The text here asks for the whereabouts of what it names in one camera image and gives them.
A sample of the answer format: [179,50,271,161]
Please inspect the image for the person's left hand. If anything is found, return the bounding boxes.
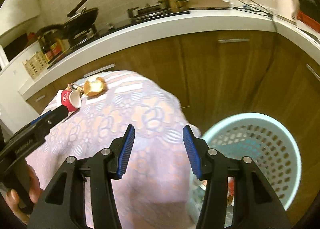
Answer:
[3,164,43,225]

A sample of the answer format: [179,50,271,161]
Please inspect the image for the light blue laundry basket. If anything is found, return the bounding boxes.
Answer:
[189,113,302,228]

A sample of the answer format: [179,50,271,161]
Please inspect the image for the fried dough bread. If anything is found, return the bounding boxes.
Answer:
[84,77,107,97]

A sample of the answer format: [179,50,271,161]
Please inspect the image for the black power cable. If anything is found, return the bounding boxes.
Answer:
[228,0,279,34]

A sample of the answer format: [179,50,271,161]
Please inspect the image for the black gas stove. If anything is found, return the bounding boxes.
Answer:
[47,0,190,70]

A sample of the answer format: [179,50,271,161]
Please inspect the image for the black wok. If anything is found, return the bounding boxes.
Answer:
[36,0,98,40]

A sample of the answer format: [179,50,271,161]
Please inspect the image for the dark sauce bottles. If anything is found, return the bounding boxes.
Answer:
[38,32,64,64]

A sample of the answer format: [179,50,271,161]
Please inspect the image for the red and white paper cup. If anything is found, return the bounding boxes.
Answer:
[60,90,81,112]

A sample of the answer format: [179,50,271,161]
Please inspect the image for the patterned orange tablecloth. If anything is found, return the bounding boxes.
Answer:
[21,71,200,228]

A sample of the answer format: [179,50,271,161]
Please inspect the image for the red container on sill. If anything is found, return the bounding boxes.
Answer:
[297,10,320,33]

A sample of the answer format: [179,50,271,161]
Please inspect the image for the white electric kettle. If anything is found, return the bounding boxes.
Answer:
[277,0,300,24]

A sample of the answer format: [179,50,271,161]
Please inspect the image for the woven yellow basket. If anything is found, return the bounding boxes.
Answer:
[23,51,49,79]

